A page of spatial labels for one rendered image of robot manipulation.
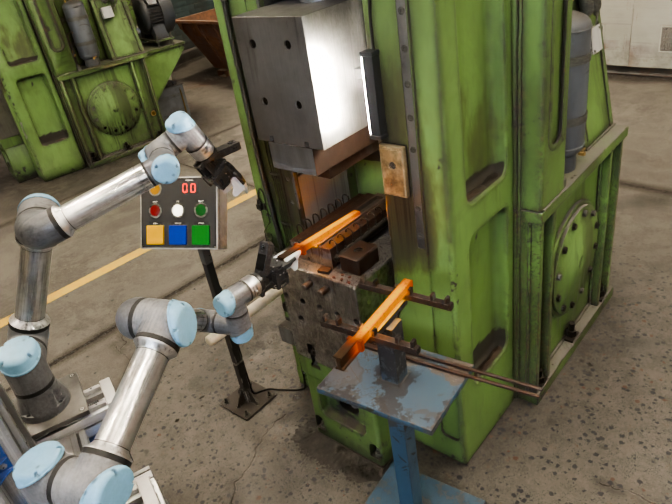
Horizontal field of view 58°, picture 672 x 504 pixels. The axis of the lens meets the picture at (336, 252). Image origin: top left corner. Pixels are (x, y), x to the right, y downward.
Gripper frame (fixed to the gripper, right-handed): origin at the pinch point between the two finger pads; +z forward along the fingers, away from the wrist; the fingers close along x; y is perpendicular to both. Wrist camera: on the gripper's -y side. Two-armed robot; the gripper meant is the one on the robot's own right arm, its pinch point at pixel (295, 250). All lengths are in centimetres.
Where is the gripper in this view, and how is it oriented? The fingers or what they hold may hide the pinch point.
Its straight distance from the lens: 207.0
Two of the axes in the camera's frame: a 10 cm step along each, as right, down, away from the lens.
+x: 7.6, 2.2, -6.1
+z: 6.4, -4.5, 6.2
